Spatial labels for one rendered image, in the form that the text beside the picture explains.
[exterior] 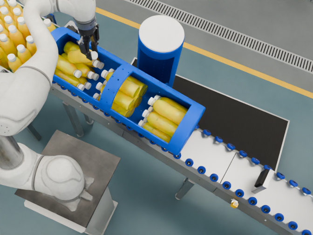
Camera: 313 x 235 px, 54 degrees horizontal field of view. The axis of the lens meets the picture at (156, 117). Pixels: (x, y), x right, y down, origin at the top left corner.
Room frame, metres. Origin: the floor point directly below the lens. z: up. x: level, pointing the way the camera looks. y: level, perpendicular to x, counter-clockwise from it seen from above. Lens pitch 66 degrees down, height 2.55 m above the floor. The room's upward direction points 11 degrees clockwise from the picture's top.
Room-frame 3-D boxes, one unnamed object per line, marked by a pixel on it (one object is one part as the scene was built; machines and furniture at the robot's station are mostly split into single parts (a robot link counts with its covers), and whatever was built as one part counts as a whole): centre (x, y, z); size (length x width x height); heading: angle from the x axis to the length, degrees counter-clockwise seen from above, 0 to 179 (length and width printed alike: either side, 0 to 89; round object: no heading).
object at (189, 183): (0.49, -0.30, 0.31); 0.06 x 0.06 x 0.63; 69
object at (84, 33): (0.83, 0.37, 1.45); 0.08 x 0.07 x 0.09; 159
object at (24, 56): (0.90, 0.80, 0.99); 0.07 x 0.07 x 0.19
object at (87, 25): (0.83, 0.37, 1.53); 0.09 x 0.09 x 0.06
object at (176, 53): (1.24, 0.07, 0.59); 0.28 x 0.28 x 0.88
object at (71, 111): (0.85, 0.61, 0.31); 0.06 x 0.06 x 0.63; 69
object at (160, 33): (1.24, 0.07, 1.03); 0.28 x 0.28 x 0.01
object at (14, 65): (0.83, 0.82, 0.99); 0.07 x 0.07 x 0.19
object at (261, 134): (1.21, -0.37, 0.07); 1.50 x 0.52 x 0.15; 77
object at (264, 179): (0.46, -0.59, 1.00); 0.10 x 0.04 x 0.15; 159
